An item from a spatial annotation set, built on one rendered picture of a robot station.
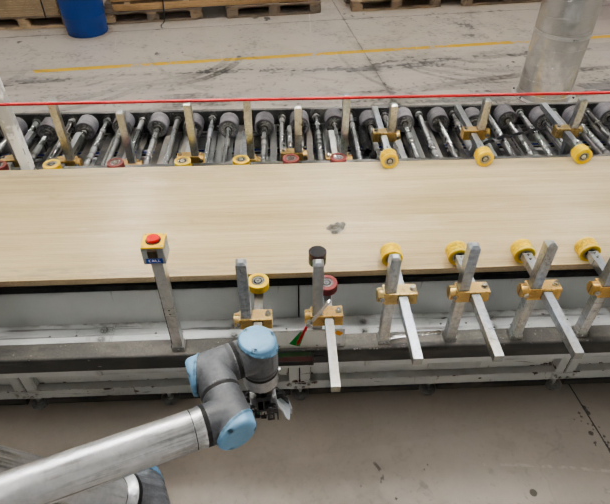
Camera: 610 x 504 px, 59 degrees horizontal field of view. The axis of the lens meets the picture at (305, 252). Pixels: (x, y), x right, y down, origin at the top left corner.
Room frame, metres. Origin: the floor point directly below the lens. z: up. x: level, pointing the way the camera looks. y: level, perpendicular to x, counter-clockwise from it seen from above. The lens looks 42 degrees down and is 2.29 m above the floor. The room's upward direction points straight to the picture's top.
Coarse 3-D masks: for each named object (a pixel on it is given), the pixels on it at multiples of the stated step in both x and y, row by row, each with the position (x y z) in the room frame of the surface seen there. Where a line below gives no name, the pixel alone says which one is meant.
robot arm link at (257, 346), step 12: (240, 336) 0.80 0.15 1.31; (252, 336) 0.80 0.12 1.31; (264, 336) 0.80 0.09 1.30; (240, 348) 0.77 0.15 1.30; (252, 348) 0.77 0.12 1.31; (264, 348) 0.77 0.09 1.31; (276, 348) 0.79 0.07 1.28; (252, 360) 0.75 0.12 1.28; (264, 360) 0.76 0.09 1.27; (276, 360) 0.78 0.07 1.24; (252, 372) 0.74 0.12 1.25; (264, 372) 0.76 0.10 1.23; (276, 372) 0.78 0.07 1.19
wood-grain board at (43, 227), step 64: (0, 192) 1.95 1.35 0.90; (64, 192) 1.95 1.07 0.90; (128, 192) 1.95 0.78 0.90; (192, 192) 1.95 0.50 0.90; (256, 192) 1.95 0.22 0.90; (320, 192) 1.95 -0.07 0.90; (384, 192) 1.95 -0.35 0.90; (448, 192) 1.95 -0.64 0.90; (512, 192) 1.95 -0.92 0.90; (576, 192) 1.95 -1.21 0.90; (0, 256) 1.53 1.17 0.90; (64, 256) 1.53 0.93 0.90; (128, 256) 1.53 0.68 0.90; (192, 256) 1.53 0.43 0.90; (256, 256) 1.53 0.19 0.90; (512, 256) 1.53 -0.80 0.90; (576, 256) 1.53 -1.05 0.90
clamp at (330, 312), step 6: (330, 306) 1.29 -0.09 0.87; (336, 306) 1.29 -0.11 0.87; (306, 312) 1.27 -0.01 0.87; (324, 312) 1.27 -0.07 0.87; (330, 312) 1.27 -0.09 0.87; (336, 312) 1.27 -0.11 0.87; (342, 312) 1.27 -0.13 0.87; (306, 318) 1.25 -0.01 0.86; (318, 318) 1.25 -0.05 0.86; (324, 318) 1.25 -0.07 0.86; (336, 318) 1.25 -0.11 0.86; (342, 318) 1.25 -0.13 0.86; (318, 324) 1.25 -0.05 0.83; (324, 324) 1.25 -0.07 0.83; (336, 324) 1.25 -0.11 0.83; (342, 324) 1.25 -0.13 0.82
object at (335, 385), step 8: (328, 296) 1.35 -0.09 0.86; (328, 320) 1.24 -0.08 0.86; (328, 328) 1.20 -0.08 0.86; (328, 336) 1.17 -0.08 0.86; (328, 344) 1.13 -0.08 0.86; (328, 352) 1.10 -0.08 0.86; (336, 352) 1.10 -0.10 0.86; (328, 360) 1.07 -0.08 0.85; (336, 360) 1.07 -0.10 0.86; (336, 368) 1.04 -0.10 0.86; (336, 376) 1.00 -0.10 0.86; (336, 384) 0.97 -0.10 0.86
